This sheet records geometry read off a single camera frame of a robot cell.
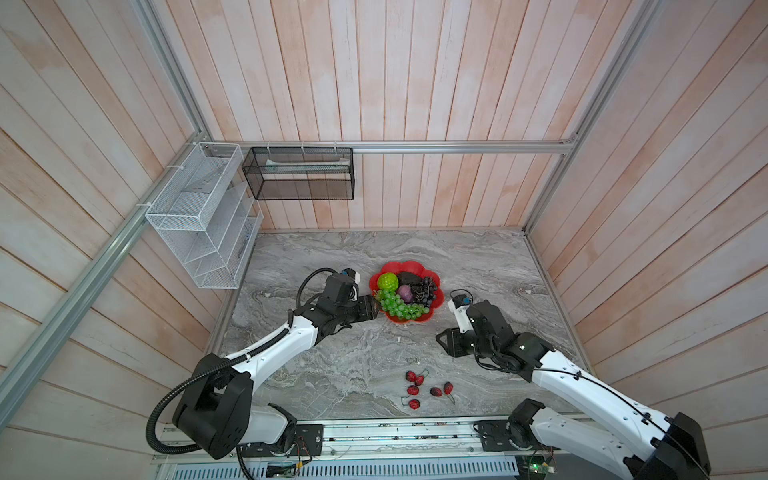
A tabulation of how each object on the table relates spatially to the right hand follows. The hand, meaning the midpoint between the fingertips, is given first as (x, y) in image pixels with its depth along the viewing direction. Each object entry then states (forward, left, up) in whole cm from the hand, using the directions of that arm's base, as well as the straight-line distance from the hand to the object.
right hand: (440, 336), depth 80 cm
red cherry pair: (-9, +6, -9) cm, 14 cm away
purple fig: (+18, +9, -6) cm, 21 cm away
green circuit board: (-30, +39, -12) cm, 51 cm away
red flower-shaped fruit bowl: (+29, +11, -7) cm, 32 cm away
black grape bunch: (+18, +2, -5) cm, 19 cm away
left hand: (+7, +18, +1) cm, 20 cm away
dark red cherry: (-12, +1, -10) cm, 15 cm away
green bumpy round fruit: (+20, +15, -3) cm, 25 cm away
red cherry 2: (-11, -2, -10) cm, 15 cm away
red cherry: (-11, +7, -10) cm, 17 cm away
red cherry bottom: (-15, +7, -10) cm, 19 cm away
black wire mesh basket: (+54, +46, +15) cm, 73 cm away
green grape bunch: (+12, +13, -4) cm, 17 cm away
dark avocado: (+23, +8, -5) cm, 25 cm away
